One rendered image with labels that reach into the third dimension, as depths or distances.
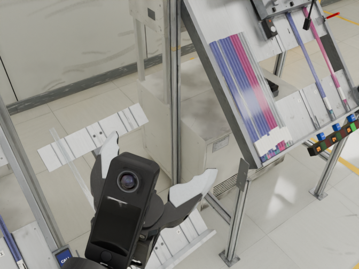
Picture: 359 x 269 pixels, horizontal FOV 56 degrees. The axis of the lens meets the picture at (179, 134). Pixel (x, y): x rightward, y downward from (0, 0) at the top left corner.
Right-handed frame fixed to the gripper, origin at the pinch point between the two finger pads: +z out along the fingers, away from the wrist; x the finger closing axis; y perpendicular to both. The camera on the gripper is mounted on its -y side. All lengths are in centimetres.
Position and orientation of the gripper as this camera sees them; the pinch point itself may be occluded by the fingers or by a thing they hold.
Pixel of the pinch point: (166, 145)
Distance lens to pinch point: 45.6
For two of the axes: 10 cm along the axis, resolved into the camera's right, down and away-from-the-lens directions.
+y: -1.6, 7.2, 6.8
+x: 9.3, 3.4, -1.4
